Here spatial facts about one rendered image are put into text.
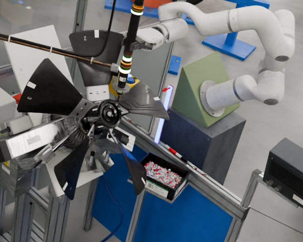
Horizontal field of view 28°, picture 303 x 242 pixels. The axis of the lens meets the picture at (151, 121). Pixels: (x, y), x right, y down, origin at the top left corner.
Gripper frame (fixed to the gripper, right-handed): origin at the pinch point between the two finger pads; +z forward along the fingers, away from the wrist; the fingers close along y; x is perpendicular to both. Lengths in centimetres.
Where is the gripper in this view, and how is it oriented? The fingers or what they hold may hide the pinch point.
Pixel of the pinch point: (130, 43)
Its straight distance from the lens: 234.3
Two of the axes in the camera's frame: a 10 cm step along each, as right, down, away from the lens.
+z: -6.6, 3.0, -6.9
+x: 2.1, -8.1, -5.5
